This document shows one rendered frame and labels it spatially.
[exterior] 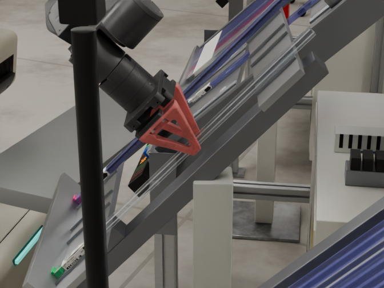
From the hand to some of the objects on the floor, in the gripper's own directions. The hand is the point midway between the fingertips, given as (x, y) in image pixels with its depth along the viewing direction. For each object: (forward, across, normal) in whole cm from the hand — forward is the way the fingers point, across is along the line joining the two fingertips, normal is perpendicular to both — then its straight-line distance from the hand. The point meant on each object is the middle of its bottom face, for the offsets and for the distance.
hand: (193, 140), depth 112 cm
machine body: (+106, -68, -26) cm, 128 cm away
